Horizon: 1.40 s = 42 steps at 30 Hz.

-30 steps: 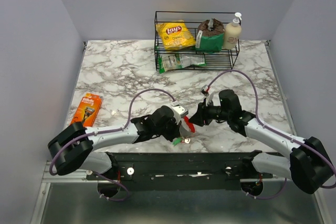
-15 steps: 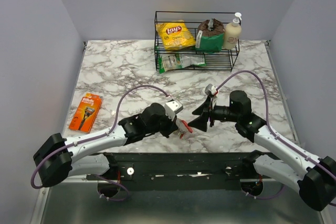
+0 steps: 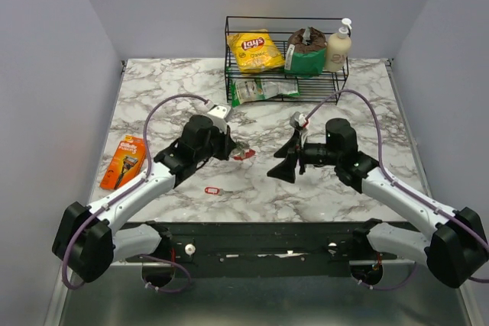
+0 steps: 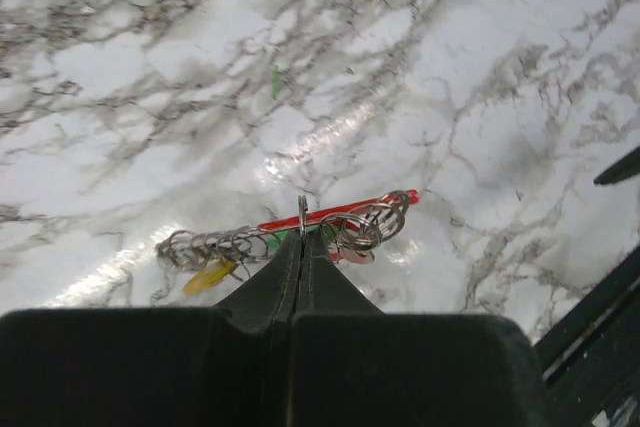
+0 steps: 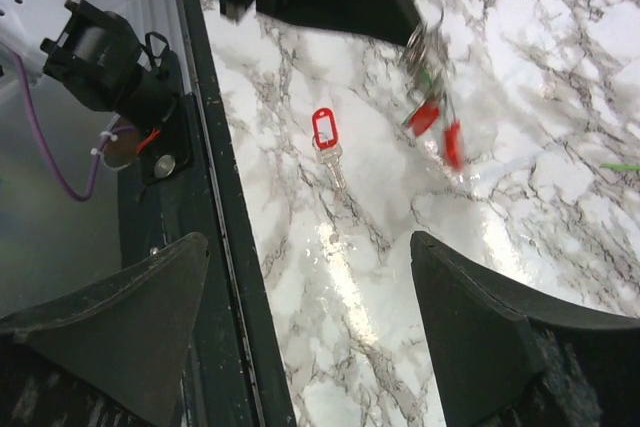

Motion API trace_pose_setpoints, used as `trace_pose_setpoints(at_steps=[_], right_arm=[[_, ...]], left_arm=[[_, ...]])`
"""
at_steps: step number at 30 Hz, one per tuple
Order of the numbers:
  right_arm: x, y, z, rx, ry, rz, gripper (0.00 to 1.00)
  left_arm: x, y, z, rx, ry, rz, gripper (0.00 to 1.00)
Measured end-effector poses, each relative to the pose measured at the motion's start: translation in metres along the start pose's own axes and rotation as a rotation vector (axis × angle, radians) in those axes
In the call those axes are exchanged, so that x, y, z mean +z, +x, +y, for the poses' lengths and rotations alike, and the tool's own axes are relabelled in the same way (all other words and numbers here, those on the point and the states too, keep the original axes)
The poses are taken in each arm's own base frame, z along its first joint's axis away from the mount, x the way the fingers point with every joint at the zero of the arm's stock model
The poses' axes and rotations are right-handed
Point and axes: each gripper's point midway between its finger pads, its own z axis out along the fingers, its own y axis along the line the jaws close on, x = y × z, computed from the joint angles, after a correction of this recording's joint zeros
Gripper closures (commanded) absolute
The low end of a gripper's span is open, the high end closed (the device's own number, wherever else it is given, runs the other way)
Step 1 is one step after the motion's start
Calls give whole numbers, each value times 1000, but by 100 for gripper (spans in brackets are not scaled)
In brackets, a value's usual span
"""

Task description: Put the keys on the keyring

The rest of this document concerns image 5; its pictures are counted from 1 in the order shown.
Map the small green plastic sliver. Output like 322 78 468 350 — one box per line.
600 163 640 172

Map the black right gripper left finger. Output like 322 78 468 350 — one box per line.
1 233 209 426

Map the key with green tag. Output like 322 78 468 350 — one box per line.
416 67 448 110

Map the lone key with red tag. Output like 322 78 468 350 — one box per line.
311 107 346 191

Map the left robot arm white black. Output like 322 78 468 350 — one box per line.
1 0 421 130

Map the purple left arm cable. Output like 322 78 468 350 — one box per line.
9 54 136 203

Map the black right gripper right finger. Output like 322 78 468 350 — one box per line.
410 231 639 426

